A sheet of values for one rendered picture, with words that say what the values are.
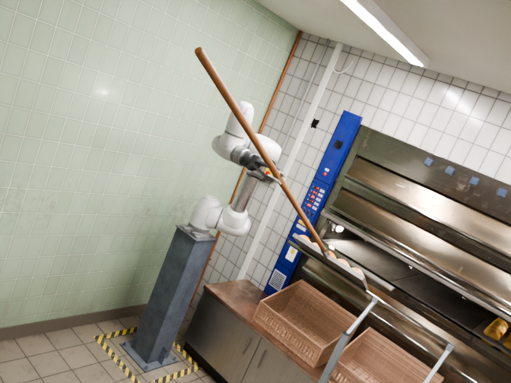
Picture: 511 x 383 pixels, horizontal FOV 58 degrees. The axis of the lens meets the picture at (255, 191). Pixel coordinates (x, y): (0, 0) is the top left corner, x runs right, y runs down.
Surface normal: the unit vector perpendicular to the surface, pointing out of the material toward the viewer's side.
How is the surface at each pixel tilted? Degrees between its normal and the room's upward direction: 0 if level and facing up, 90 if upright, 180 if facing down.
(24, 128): 90
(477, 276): 70
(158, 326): 90
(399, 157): 90
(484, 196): 90
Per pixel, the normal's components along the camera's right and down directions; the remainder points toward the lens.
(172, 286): -0.59, -0.06
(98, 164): 0.71, 0.43
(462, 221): -0.43, -0.37
